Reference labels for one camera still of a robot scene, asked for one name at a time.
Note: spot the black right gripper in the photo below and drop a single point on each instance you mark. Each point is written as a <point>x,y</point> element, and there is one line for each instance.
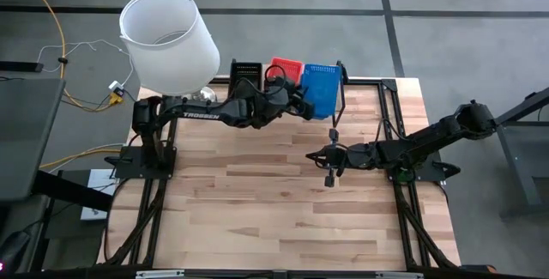
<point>356,156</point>

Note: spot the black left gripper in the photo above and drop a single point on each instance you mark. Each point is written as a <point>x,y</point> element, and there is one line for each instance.
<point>283,98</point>

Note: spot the red plastic basket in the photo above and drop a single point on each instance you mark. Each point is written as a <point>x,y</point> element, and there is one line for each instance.
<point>287,66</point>

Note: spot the blue plastic basket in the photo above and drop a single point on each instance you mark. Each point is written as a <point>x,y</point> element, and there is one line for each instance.
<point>321,90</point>

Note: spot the black plastic basket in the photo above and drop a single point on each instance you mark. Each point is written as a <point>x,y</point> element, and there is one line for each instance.
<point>245,70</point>

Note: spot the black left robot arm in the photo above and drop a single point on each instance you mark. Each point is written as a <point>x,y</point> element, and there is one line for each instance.
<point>201,113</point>

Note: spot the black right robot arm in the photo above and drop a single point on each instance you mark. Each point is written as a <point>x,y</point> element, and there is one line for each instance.
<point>429,141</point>

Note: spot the wooden shelf with black legs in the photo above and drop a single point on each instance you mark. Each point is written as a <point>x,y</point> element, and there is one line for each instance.
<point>339,108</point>

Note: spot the silver lamp base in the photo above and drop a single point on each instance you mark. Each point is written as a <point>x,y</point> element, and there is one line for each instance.
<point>205,94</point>

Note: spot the white lamp shade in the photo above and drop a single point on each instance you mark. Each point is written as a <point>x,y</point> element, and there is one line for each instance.
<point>171,60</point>

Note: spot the yellow plug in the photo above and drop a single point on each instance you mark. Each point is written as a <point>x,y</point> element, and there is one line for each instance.
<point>116,98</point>

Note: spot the white power adapter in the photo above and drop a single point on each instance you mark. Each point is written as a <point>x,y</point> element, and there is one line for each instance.
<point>116,86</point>

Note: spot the dark grey metal stand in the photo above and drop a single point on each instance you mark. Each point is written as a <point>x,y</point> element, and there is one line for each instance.
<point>517,167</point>

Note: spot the white booklet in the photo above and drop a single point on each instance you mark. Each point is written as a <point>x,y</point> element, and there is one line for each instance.
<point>100,184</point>

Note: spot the black desk crossbar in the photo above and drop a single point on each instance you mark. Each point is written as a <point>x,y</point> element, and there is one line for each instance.
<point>73,191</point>

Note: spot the dark grey side desk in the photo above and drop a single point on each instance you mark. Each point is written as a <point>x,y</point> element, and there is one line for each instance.
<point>25,137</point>

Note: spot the black power strip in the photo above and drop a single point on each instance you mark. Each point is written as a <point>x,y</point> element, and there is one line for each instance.
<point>21,66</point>

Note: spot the black computer mouse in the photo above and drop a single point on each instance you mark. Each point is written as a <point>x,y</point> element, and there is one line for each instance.
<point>13,249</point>

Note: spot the black table frame rails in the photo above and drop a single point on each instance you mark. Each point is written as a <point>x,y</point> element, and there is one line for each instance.
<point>390,85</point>

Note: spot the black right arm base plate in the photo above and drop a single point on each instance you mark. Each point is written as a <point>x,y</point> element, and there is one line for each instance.
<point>422,175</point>

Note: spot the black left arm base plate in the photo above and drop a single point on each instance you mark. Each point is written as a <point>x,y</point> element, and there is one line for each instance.
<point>133,163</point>

